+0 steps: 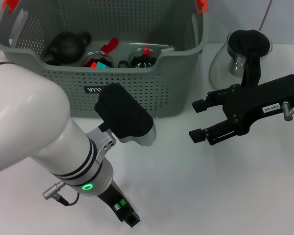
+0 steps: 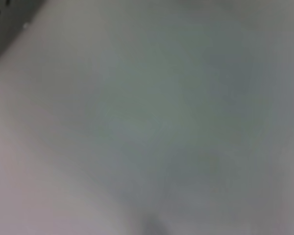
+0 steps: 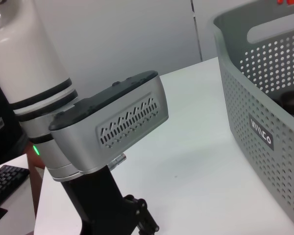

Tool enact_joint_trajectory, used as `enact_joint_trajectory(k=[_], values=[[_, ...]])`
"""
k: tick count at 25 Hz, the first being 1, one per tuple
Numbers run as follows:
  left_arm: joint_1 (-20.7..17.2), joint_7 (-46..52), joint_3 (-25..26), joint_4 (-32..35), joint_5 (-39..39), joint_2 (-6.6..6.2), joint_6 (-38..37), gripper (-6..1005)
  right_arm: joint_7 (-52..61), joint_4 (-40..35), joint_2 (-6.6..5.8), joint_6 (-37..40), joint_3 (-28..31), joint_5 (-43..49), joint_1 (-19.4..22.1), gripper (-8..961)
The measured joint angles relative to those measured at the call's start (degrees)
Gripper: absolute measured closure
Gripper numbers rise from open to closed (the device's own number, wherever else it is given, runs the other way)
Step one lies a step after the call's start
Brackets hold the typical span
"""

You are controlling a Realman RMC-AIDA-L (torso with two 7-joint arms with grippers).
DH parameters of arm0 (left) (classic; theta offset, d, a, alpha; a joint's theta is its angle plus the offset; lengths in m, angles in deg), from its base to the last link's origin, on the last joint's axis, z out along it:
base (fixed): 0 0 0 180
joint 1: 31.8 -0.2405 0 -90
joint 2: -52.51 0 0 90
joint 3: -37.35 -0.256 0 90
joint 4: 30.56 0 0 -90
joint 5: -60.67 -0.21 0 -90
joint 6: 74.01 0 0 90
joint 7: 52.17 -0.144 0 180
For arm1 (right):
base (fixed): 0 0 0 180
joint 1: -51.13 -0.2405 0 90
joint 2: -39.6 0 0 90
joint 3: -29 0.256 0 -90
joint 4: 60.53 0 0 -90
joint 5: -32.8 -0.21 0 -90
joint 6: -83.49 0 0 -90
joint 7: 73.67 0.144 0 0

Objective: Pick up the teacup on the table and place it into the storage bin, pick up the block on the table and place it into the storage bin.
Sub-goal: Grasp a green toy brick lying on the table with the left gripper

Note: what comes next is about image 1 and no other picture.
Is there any grey perforated storage bin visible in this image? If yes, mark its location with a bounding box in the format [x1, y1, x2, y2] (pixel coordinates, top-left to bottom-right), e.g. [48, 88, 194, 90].
[0, 0, 210, 120]

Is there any dark red toy brick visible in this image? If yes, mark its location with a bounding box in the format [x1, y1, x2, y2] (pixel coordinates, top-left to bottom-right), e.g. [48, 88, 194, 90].
[101, 38, 120, 52]

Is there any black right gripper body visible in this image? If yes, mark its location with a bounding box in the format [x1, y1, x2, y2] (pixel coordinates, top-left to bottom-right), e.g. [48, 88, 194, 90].
[221, 74, 294, 136]

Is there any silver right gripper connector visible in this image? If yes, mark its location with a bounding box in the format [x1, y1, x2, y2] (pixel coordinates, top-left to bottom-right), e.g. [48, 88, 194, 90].
[283, 101, 294, 122]

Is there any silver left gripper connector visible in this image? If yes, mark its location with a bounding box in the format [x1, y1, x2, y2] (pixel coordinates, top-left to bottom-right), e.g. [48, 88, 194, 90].
[41, 180, 65, 200]

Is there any dark clay teapot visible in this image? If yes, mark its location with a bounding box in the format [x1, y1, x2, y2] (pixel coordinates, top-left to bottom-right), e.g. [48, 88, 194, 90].
[43, 31, 92, 66]

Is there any glass teacup black holder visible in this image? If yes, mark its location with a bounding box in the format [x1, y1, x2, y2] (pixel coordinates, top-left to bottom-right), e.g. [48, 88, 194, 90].
[118, 47, 158, 70]
[82, 50, 114, 69]

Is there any dark left gripper cable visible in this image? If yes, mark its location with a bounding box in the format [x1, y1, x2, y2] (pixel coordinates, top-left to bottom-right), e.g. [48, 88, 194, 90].
[55, 192, 80, 207]

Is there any teal toy brick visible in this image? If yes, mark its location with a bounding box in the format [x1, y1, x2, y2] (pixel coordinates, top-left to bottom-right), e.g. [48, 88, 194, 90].
[97, 61, 113, 70]

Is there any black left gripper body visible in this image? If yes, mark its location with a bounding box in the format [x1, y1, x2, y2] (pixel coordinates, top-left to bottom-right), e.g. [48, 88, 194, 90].
[97, 179, 133, 216]

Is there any glass teapot black handle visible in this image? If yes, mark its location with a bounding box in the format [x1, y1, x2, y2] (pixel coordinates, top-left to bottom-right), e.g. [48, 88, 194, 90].
[209, 28, 273, 91]

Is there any green toy brick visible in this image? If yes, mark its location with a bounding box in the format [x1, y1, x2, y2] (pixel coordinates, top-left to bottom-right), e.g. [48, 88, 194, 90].
[114, 199, 127, 211]

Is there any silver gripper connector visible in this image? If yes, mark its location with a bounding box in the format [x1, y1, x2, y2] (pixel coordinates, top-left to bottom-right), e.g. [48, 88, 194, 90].
[283, 101, 294, 122]
[41, 180, 65, 200]

